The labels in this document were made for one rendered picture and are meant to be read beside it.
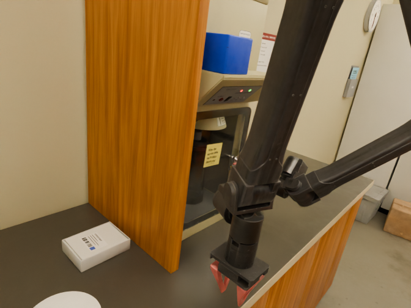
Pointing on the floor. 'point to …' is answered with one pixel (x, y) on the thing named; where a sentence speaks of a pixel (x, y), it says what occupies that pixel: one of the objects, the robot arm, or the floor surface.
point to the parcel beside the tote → (399, 219)
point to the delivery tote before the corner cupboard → (370, 203)
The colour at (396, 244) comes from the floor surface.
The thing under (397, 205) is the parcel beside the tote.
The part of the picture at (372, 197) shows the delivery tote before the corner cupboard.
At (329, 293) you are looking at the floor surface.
